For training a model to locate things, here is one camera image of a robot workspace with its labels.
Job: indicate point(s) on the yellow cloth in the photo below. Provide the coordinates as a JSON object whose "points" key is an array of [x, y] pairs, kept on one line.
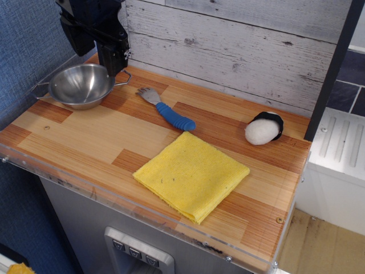
{"points": [[191, 176]]}

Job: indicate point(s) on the blue handled metal spork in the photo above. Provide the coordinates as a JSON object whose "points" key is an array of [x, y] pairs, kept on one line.
{"points": [[176, 120]]}

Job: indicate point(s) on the stainless steel bowl with handles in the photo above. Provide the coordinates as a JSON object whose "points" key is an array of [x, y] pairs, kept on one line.
{"points": [[82, 87]]}

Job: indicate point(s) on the yellow object at corner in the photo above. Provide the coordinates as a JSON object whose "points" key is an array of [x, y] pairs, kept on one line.
{"points": [[19, 269]]}

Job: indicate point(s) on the dark vertical post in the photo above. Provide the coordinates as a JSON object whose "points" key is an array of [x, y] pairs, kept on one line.
{"points": [[345, 37]]}

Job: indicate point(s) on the silver button control panel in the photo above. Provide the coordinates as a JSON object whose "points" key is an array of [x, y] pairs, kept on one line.
{"points": [[130, 255]]}

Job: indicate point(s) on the white and black plush toy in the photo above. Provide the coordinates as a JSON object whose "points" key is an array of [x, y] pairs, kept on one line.
{"points": [[264, 128]]}

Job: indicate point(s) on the clear acrylic table edge guard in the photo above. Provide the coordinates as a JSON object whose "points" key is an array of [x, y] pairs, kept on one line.
{"points": [[248, 225]]}

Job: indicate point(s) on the white ridged appliance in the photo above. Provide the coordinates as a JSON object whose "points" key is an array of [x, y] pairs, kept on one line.
{"points": [[332, 186]]}

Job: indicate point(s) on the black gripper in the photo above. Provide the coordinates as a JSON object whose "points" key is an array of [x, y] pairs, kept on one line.
{"points": [[99, 18]]}

